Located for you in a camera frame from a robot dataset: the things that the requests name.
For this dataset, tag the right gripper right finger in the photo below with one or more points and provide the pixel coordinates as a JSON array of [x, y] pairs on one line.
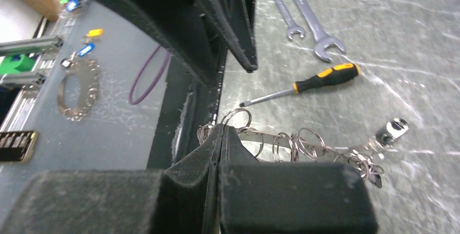
[[268, 197]]

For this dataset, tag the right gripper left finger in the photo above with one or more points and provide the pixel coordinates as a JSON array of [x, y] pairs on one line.
[[180, 199]]

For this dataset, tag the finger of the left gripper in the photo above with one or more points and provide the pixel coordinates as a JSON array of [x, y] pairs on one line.
[[178, 26], [234, 20]]

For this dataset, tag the small silver wrench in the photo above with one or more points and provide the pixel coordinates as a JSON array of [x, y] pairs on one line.
[[292, 27]]

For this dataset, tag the large silver wrench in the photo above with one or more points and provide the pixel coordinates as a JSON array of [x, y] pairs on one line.
[[322, 40]]

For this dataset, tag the yellow key tag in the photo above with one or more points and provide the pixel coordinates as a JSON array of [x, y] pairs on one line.
[[94, 33]]

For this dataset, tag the blue key tag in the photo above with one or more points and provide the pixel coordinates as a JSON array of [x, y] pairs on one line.
[[86, 49]]

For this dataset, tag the yellow black screwdriver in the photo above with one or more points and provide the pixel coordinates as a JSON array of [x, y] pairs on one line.
[[332, 76]]

